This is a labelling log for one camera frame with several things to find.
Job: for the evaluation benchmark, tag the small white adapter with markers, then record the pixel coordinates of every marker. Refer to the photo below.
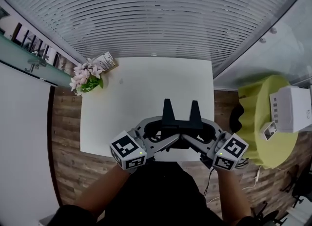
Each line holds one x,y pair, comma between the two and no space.
268,130

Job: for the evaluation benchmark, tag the white window blinds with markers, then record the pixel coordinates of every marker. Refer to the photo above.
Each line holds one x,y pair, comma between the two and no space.
156,12

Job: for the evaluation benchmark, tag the black office chair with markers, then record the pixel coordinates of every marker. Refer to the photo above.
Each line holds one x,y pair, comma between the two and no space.
298,186
267,214

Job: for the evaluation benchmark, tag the metal glass clamp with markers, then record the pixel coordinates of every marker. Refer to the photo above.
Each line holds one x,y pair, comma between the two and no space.
34,64

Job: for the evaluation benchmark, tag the person's right forearm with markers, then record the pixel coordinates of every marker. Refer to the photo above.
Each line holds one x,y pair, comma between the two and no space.
231,191

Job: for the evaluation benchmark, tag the white table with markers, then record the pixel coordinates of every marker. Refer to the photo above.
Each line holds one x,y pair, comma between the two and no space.
136,103

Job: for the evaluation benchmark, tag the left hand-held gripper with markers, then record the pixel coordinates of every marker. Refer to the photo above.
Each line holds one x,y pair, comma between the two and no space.
128,153

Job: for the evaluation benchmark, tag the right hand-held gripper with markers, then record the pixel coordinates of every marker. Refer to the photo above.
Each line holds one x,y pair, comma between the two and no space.
229,153

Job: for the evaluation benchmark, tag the yellow-green tablecloth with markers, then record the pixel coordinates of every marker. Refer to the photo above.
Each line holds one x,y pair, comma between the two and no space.
258,122

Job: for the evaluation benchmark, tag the round metal glass fitting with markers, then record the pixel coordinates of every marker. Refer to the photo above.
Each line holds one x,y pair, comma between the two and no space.
273,30
262,40

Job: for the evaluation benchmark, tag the pink flower plant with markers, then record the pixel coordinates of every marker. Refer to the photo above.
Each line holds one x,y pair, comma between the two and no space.
85,76

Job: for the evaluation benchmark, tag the white box appliance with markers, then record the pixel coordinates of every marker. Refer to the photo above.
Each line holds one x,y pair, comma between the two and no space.
292,108

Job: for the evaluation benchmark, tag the person's black clothing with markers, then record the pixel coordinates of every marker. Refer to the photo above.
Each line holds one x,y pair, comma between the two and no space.
151,195

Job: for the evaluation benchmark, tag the small printed card box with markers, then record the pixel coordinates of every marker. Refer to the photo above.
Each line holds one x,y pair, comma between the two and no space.
108,61

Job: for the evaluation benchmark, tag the person's left forearm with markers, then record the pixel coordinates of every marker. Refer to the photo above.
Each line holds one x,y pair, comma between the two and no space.
102,191

